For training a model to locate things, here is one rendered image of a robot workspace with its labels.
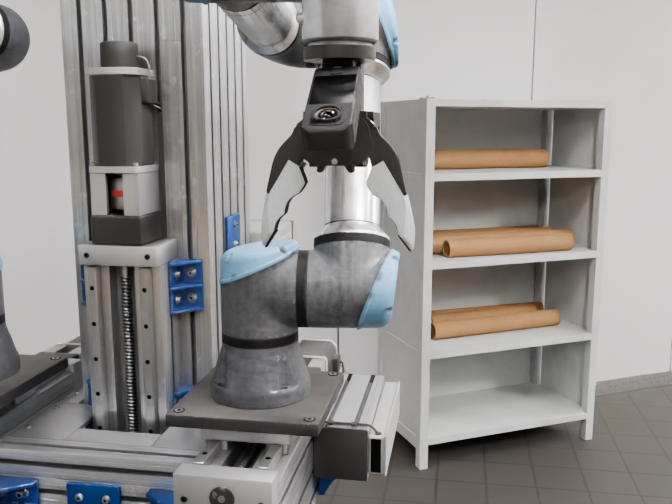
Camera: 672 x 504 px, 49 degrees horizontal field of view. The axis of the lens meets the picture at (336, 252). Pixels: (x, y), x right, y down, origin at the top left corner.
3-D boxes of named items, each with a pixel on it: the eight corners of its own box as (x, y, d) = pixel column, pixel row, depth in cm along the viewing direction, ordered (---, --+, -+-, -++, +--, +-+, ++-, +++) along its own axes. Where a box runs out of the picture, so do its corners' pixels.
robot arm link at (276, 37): (245, 3, 125) (167, -101, 76) (309, 2, 124) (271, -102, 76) (246, 72, 126) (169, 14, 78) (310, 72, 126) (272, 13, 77)
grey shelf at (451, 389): (377, 430, 352) (380, 102, 326) (535, 405, 383) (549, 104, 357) (419, 470, 311) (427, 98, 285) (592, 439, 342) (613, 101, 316)
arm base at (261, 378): (229, 372, 121) (227, 314, 120) (318, 377, 119) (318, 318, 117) (197, 406, 107) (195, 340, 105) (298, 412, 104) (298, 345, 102)
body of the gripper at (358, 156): (382, 168, 78) (383, 52, 76) (373, 173, 70) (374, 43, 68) (312, 168, 79) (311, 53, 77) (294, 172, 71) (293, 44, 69)
